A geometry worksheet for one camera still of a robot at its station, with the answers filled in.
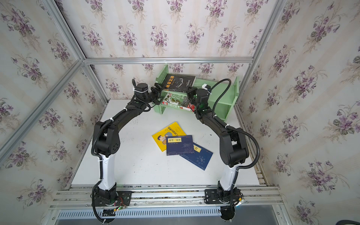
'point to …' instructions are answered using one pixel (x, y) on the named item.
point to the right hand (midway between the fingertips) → (192, 84)
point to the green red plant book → (177, 99)
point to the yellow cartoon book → (160, 137)
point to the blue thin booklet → (200, 157)
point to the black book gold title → (179, 83)
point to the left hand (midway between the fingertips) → (165, 89)
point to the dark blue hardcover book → (179, 145)
